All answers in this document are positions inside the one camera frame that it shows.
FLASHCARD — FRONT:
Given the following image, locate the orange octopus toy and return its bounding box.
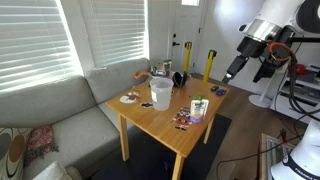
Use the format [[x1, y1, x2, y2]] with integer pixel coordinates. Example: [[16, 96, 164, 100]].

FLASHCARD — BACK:
[[133, 71, 151, 79]]

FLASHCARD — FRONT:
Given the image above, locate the black toy car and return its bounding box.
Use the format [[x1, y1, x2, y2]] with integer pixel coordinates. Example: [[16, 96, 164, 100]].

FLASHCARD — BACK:
[[211, 85, 219, 92]]

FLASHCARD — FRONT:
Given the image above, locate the grey sofa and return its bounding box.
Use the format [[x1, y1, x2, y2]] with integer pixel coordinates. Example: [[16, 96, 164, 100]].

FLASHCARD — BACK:
[[0, 58, 150, 180]]

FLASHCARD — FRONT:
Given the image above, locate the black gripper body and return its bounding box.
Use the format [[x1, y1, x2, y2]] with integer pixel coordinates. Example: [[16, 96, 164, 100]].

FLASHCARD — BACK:
[[229, 37, 266, 78]]

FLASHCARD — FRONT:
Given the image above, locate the clear plastic cup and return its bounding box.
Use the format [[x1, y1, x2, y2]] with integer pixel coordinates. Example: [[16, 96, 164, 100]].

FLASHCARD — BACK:
[[150, 78, 174, 111]]

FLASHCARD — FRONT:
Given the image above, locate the yellow stanchion post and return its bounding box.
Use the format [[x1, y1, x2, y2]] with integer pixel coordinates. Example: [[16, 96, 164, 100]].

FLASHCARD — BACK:
[[183, 42, 192, 72], [203, 50, 217, 81]]

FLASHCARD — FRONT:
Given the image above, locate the white pillow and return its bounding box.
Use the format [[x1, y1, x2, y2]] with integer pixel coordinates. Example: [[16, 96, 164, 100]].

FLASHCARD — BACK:
[[32, 161, 72, 180]]

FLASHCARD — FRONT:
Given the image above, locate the white shelf unit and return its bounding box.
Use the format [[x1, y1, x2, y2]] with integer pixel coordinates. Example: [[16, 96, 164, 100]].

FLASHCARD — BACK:
[[271, 65, 320, 124]]

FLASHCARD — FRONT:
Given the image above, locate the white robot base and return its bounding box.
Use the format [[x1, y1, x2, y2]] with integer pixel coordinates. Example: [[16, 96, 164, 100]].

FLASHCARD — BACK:
[[271, 120, 320, 180]]

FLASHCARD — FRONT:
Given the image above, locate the right yellow stanchion post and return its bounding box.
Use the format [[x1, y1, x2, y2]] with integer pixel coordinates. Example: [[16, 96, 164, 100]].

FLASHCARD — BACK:
[[203, 50, 217, 81]]

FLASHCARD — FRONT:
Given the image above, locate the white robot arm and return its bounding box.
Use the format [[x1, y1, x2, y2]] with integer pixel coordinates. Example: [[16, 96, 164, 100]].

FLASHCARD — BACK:
[[223, 0, 320, 83]]

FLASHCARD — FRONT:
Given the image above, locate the red patterned cloth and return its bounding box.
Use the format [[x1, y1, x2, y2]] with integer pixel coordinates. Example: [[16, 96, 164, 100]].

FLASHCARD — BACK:
[[24, 125, 59, 166]]

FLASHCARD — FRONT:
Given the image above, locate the wooden side table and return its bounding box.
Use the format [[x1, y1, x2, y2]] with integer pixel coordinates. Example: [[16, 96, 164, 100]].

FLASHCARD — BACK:
[[106, 78, 229, 180]]

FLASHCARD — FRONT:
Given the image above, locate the white purple food pouch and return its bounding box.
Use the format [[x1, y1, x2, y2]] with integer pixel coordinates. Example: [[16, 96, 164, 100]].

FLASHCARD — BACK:
[[190, 99, 209, 123]]

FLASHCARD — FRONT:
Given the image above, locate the white door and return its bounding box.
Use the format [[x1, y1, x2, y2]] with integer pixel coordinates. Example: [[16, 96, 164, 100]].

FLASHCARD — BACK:
[[168, 0, 206, 73]]

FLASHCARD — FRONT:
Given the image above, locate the left yellow stanchion post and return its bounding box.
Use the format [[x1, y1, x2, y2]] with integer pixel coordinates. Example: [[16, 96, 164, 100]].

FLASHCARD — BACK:
[[183, 42, 192, 72]]

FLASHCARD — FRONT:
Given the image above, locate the blue toy car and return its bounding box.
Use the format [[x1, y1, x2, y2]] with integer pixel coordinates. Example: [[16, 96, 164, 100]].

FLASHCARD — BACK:
[[216, 89, 226, 96]]

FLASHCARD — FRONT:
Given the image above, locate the small black sticker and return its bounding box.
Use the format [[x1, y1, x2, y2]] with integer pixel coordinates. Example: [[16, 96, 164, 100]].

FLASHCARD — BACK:
[[141, 102, 153, 108]]

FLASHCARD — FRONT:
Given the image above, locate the black floor rug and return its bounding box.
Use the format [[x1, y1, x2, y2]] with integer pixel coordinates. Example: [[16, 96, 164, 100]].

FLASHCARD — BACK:
[[91, 114, 232, 180]]

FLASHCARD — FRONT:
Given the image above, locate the patterned cushion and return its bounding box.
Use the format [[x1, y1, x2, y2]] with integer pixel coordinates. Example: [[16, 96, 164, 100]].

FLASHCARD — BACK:
[[0, 128, 32, 180]]

